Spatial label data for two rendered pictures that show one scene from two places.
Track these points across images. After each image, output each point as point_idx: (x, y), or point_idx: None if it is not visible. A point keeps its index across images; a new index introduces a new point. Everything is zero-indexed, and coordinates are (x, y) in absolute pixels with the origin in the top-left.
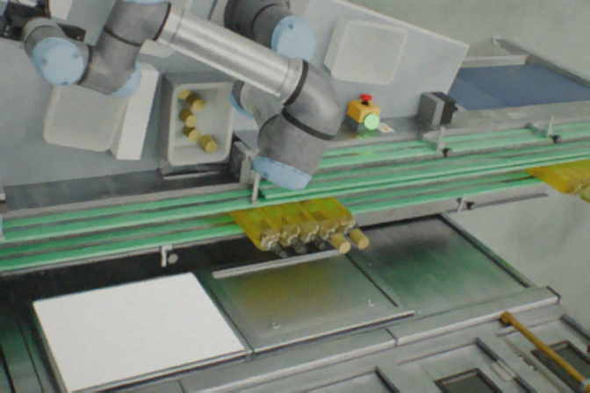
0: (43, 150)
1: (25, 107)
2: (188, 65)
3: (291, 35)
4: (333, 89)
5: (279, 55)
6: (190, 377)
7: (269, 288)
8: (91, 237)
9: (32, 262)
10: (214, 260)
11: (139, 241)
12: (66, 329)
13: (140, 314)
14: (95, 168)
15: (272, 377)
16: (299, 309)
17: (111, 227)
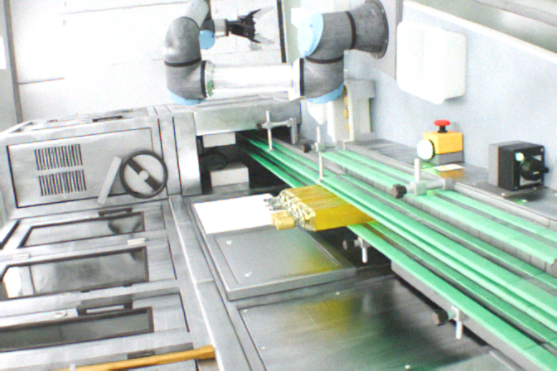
0: (327, 124)
1: None
2: (360, 73)
3: (299, 26)
4: (171, 31)
5: (183, 16)
6: (191, 224)
7: (278, 241)
8: (302, 176)
9: (274, 171)
10: (333, 235)
11: (297, 184)
12: (243, 200)
13: (252, 211)
14: None
15: (181, 245)
16: (247, 249)
17: (285, 163)
